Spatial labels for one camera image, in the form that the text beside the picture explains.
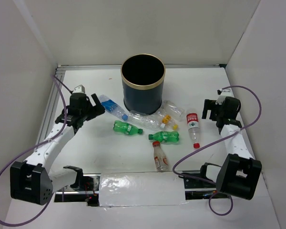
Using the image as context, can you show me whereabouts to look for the blue label clear bottle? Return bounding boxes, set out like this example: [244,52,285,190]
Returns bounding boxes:
[99,94,128,121]

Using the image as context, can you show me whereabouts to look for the red label water bottle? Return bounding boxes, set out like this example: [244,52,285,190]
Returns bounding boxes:
[186,108,201,149]

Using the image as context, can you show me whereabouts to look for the green bottle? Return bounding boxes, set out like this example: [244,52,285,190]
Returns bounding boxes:
[113,120,143,135]
[148,131,179,143]

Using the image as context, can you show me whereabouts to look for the small red cap bottle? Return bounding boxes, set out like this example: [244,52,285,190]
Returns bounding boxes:
[153,141,169,172]

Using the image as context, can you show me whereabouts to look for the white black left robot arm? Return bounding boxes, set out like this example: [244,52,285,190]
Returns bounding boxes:
[10,93,105,205]

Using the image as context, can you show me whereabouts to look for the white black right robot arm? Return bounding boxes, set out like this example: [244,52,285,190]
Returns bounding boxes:
[198,96,262,200]

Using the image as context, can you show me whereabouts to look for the dark blue gold-rimmed bin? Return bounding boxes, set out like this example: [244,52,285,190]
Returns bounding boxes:
[121,53,165,115]

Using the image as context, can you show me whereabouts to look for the large clear crushed bottle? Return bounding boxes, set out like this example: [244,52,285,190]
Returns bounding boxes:
[161,100,185,121]

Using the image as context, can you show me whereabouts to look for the clear bottle yellow label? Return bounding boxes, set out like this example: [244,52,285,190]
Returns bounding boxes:
[155,113,178,131]

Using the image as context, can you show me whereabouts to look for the crushed clear bottle white cap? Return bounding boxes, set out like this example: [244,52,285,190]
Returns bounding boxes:
[128,110,165,131]

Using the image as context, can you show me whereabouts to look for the silver tape sheet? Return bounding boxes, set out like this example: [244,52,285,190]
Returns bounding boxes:
[99,172,187,207]

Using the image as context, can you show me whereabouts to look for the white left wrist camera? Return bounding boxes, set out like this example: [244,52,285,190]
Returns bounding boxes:
[72,85,85,94]

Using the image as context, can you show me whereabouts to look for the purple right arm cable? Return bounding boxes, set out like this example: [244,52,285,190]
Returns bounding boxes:
[172,85,263,217]

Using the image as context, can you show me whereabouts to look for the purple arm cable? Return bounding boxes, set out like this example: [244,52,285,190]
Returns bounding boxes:
[0,74,75,227]
[172,85,263,217]

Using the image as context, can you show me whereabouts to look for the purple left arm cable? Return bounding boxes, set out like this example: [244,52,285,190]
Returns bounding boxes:
[0,74,75,227]

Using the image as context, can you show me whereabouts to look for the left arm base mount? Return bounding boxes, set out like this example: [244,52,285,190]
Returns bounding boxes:
[54,174,101,207]

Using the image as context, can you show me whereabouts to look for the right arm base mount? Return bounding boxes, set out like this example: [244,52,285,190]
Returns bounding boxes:
[178,175,216,200]

